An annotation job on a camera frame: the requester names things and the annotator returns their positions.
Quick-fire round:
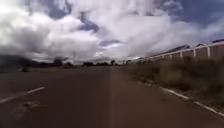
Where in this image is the distant row of trees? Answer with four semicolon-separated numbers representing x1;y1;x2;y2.
81;59;118;67

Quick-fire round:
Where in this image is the dark asphalt road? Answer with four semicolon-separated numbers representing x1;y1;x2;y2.
0;65;224;128

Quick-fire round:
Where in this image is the dry grass verge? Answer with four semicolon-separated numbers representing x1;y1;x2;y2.
121;56;224;113

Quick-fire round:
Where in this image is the white painted edge line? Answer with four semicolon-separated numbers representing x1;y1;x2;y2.
138;81;224;118

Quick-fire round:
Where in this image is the dark row of trees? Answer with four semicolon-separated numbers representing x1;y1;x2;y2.
0;54;76;74

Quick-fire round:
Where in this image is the white painted centre line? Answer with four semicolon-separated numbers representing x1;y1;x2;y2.
0;86;46;105

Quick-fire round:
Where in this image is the long fence wall with posts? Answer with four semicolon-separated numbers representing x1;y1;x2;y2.
128;40;224;65

